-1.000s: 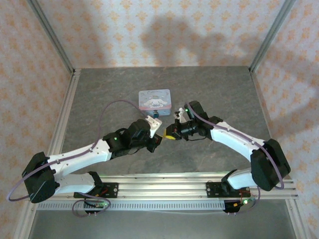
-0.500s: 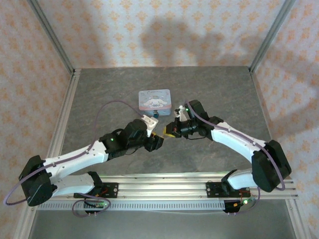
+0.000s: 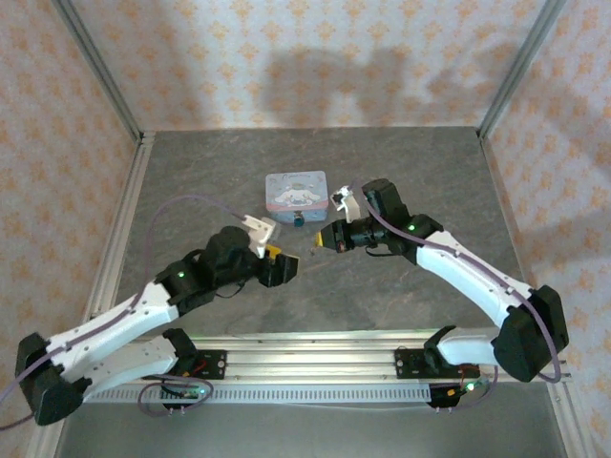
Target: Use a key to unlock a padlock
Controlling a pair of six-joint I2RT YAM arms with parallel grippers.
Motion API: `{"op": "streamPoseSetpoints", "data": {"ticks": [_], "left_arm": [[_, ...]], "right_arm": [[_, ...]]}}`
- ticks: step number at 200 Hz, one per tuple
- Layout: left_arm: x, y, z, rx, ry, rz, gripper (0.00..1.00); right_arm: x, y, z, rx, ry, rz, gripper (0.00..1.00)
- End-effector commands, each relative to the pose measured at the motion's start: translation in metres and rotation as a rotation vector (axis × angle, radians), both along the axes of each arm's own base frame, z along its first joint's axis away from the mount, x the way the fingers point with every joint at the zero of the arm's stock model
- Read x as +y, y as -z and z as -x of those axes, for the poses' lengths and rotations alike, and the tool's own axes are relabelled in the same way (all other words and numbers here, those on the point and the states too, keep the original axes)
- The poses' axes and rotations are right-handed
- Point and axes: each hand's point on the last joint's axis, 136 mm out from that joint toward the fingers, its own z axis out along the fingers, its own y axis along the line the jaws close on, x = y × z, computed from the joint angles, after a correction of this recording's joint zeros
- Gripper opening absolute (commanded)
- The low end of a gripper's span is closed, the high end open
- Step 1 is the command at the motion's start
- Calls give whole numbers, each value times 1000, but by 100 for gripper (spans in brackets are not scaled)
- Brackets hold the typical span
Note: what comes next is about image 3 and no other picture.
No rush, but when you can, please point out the pastel cartoon tin box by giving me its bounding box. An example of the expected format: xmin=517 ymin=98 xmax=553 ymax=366
xmin=264 ymin=170 xmax=331 ymax=226

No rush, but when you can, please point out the small circuit board green light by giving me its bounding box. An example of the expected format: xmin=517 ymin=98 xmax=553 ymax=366
xmin=428 ymin=378 xmax=484 ymax=412
xmin=160 ymin=381 xmax=212 ymax=412

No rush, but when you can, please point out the long aluminium base rail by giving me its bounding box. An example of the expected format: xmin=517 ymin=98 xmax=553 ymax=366
xmin=128 ymin=336 xmax=574 ymax=384

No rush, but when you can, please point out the aluminium side rail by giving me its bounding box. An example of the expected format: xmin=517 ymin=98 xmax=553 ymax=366
xmin=478 ymin=135 xmax=596 ymax=458
xmin=26 ymin=132 xmax=155 ymax=458

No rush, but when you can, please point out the white slotted cable duct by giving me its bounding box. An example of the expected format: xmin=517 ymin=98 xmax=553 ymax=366
xmin=85 ymin=383 xmax=433 ymax=406

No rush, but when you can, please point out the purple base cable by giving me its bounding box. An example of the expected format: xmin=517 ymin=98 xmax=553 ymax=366
xmin=137 ymin=375 xmax=215 ymax=416
xmin=453 ymin=365 xmax=501 ymax=412

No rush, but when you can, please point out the aluminium frame post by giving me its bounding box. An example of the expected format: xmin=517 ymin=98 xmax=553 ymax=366
xmin=478 ymin=0 xmax=570 ymax=140
xmin=51 ymin=0 xmax=145 ymax=142

